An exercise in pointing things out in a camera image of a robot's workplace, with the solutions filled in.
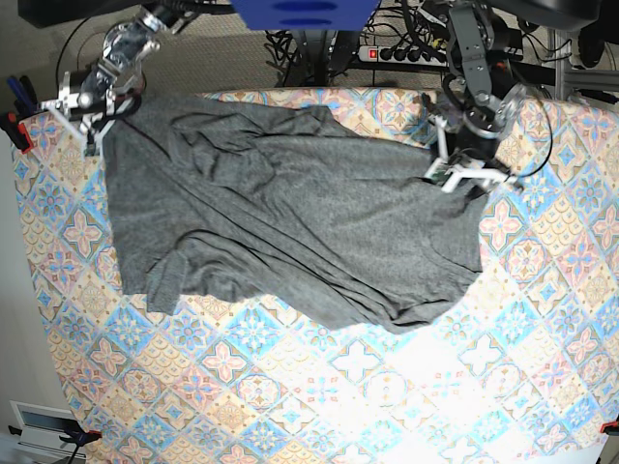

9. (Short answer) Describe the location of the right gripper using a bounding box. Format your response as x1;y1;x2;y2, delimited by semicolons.
53;68;146;158

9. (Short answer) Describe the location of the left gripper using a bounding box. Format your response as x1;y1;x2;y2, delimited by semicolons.
422;87;526;193

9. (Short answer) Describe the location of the grey t-shirt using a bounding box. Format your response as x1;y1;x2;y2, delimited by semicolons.
103;96;486;334

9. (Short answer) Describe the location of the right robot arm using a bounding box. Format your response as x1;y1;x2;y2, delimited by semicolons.
41;1;198;157

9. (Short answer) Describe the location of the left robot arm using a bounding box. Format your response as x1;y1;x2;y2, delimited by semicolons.
423;1;546;193

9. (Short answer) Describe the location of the red black clamp left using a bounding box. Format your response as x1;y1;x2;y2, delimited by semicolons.
0;77;36;156

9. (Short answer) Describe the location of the power strip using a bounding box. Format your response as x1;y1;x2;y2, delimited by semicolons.
358;45;448;68

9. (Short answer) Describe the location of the patterned tablecloth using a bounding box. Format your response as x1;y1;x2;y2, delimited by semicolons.
13;102;618;463

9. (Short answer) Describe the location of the red clamp bottom right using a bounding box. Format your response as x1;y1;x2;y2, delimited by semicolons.
600;419;619;437

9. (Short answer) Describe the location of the red clamp bottom left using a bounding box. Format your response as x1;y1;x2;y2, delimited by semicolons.
59;430;102;449

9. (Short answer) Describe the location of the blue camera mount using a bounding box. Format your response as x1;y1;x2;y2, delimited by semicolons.
231;0;379;31

